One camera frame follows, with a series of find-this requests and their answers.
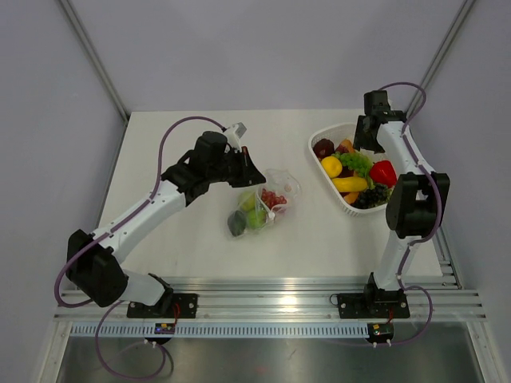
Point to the aluminium mounting rail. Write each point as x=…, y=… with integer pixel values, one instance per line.
x=312, y=299

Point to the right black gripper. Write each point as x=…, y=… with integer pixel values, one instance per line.
x=360, y=142

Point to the yellow lemon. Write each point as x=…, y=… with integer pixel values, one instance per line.
x=332, y=166

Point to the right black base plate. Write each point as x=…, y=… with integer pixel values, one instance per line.
x=361, y=306

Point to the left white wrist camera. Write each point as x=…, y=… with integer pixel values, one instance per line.
x=234, y=133

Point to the dark purple grapes bunch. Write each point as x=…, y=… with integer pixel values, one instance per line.
x=374, y=197

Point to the white slotted cable duct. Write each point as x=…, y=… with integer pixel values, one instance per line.
x=223, y=330

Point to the red bell pepper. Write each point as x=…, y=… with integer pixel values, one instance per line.
x=383, y=172

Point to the clear zip top bag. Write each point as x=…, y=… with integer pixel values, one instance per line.
x=263, y=205

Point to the light green cabbage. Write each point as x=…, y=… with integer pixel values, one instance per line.
x=256, y=219

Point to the right aluminium frame post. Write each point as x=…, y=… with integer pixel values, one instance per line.
x=447, y=43

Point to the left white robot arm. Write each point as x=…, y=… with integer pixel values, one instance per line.
x=94, y=259

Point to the right small circuit board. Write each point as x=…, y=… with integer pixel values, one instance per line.
x=380, y=332

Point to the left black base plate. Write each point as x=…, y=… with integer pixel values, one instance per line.
x=176, y=305

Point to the left small circuit board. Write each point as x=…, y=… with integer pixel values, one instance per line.
x=165, y=328

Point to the yellow squash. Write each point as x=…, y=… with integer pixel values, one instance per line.
x=350, y=184

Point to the green grapes bunch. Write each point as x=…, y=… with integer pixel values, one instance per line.
x=357, y=162

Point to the aluminium frame post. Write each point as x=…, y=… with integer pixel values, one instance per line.
x=447, y=43
x=86, y=43

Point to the green star fruit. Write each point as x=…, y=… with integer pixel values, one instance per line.
x=247, y=201

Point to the left aluminium frame post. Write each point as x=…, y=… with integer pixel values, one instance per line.
x=86, y=43

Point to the small circuit board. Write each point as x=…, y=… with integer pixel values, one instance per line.
x=380, y=332
x=165, y=328

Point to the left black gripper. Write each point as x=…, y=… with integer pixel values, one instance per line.
x=249, y=175

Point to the dark green avocado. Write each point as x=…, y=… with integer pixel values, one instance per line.
x=237, y=223

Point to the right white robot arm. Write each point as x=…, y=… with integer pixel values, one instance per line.
x=413, y=213

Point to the dark red apple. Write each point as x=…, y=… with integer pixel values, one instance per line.
x=323, y=148

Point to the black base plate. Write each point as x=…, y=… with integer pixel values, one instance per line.
x=361, y=306
x=176, y=305

